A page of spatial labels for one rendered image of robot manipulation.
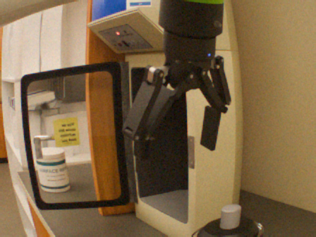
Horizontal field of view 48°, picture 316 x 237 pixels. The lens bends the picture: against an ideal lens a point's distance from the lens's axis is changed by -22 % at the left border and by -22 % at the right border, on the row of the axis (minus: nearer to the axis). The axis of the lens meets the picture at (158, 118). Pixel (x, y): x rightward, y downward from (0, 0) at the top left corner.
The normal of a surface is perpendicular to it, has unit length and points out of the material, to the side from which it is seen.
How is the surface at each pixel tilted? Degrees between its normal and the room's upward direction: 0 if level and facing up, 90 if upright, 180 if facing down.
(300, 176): 90
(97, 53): 90
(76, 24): 89
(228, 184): 90
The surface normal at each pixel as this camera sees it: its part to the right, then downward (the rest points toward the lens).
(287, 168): -0.88, 0.11
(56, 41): -0.16, 0.26
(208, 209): 0.48, 0.11
